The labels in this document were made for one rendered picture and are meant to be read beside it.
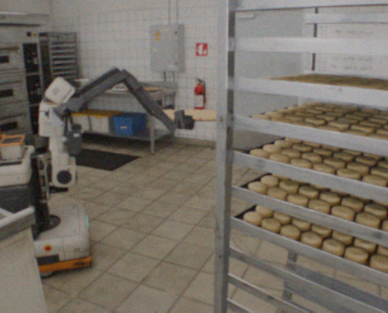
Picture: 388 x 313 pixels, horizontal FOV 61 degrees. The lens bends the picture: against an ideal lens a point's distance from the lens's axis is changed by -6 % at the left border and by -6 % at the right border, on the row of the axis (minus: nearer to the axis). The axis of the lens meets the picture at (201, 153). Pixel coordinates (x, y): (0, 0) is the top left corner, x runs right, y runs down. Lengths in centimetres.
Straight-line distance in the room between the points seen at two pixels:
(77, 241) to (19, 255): 106
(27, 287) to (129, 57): 486
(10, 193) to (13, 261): 98
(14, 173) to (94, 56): 434
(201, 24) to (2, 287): 456
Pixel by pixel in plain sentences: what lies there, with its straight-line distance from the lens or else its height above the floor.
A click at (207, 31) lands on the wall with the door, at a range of 532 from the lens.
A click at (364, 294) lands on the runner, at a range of 137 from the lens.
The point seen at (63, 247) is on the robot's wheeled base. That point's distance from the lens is 252.
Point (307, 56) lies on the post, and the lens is 120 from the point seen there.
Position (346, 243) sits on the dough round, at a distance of 91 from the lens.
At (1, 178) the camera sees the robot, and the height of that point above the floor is 75.
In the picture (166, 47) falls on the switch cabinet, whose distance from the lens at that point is 538.
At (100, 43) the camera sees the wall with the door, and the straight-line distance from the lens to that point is 635.
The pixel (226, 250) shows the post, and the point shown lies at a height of 97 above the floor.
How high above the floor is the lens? 149
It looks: 17 degrees down
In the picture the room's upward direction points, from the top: straight up
